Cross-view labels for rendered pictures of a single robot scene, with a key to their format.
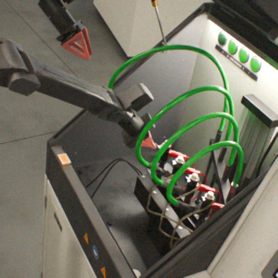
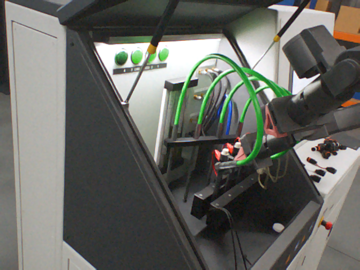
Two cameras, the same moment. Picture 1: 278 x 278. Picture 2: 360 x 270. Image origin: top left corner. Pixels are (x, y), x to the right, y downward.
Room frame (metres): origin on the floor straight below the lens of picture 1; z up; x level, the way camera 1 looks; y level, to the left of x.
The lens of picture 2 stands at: (1.65, 0.74, 1.60)
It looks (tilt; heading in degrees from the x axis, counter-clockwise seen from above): 24 degrees down; 249
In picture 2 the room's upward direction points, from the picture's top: 9 degrees clockwise
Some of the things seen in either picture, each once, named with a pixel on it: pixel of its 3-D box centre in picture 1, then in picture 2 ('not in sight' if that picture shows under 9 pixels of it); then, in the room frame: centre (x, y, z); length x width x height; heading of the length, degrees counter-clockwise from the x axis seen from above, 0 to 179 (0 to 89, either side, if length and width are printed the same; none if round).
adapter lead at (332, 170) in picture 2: not in sight; (321, 164); (0.62, -0.24, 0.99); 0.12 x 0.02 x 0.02; 116
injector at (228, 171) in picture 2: (157, 170); (220, 183); (1.16, -0.07, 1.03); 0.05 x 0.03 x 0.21; 124
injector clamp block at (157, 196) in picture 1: (170, 223); (229, 200); (1.07, -0.15, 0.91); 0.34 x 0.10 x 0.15; 34
